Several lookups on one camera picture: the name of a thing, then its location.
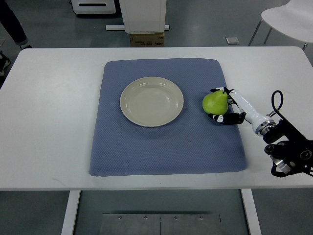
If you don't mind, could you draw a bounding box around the white cabinet on stand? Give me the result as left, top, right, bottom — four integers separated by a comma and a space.
106, 0, 169, 34

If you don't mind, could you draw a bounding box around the beige round plate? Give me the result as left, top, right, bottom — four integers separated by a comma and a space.
120, 77, 184, 127

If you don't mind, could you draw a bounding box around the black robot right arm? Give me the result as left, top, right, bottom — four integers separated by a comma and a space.
263, 90, 313, 178

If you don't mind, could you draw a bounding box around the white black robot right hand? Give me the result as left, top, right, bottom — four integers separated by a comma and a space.
207, 87, 275, 136

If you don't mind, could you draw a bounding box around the left white table leg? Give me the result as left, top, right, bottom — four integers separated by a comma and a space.
61, 190, 81, 235

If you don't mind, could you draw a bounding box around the white machine with slot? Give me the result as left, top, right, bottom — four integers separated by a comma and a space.
70, 0, 116, 14

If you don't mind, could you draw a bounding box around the white chair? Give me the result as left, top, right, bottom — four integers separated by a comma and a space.
248, 0, 313, 50

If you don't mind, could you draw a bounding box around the right white table leg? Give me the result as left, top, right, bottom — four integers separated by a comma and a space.
240, 188, 262, 235

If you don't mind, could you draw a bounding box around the white table leg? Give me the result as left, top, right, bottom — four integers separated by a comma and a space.
61, 190, 81, 235
240, 188, 262, 235

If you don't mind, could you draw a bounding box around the person in dark trousers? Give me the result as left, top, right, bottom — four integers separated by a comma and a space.
0, 0, 33, 77

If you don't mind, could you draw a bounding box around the grey metal floor plate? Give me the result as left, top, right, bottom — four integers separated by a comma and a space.
100, 213, 222, 235

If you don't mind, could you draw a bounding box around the green pear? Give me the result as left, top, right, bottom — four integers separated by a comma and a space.
202, 90, 228, 115

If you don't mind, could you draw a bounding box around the blue textured cloth mat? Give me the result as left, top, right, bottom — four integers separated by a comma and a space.
89, 58, 247, 176

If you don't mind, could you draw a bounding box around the brown cardboard box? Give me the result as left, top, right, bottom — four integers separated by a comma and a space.
130, 32, 165, 47

